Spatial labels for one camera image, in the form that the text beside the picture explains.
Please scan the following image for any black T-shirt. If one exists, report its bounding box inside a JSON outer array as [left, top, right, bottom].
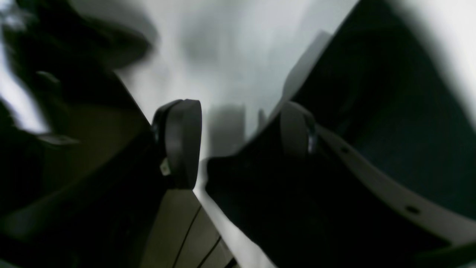
[[205, 0, 475, 268]]

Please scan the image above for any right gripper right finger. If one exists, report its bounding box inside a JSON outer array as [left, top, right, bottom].
[[281, 101, 476, 246]]

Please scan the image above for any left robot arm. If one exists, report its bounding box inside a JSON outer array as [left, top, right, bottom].
[[1, 0, 163, 268]]

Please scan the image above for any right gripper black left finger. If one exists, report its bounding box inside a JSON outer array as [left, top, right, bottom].
[[151, 99, 202, 190]]

